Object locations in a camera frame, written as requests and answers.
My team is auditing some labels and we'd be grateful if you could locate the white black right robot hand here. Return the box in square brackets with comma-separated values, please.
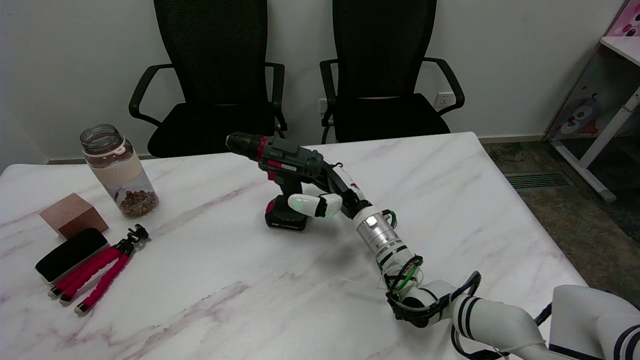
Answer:
[287, 162, 374, 220]

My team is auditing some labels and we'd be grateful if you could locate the white desk with owl panel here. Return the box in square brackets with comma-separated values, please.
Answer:
[544, 36, 640, 203]

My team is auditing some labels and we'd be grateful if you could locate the red flexible mini tripod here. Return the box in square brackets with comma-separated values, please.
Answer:
[47, 224, 150, 316]

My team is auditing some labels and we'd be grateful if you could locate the pink picture board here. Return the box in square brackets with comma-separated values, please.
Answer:
[606, 0, 640, 37]

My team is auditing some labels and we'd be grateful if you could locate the clear jar with nuts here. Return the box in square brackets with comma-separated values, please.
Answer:
[80, 124, 160, 220]

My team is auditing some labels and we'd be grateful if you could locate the black whiteboard eraser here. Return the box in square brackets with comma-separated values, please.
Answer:
[35, 228, 110, 284]

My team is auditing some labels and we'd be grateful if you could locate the black mesh office chair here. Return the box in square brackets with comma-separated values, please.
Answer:
[319, 0, 466, 145]
[128, 0, 289, 159]

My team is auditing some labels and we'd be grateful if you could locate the dark floor vent grille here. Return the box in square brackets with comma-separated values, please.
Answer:
[504, 171, 571, 190]

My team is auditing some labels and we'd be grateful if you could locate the brown wooden block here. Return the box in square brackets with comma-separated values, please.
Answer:
[39, 193, 109, 240]

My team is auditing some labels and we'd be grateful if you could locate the dark grey red power screwdriver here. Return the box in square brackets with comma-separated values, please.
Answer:
[225, 131, 326, 233]

